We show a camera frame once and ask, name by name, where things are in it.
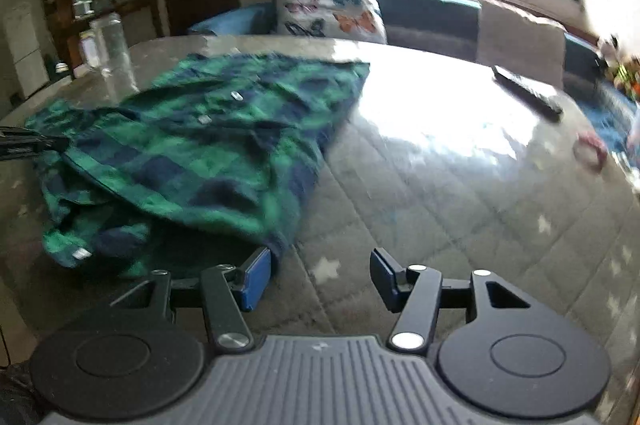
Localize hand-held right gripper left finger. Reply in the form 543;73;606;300
107;246;273;353

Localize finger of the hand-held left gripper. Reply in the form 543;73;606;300
0;138;69;161
0;126;48;140

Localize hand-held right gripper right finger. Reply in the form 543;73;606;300
370;248;533;354

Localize green plaid shirt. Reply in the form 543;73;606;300
25;51;371;281

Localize white refrigerator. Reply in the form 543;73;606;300
2;2;51;100

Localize black remote control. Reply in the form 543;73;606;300
491;65;563;116

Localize dark cloth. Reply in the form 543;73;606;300
0;362;43;425

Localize blue sofa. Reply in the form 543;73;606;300
187;0;640;146

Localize butterfly print pillow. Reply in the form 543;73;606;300
274;0;388;44

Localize beige cushion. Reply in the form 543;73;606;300
476;0;568;86

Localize pink hair tie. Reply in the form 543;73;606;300
574;131;607;170

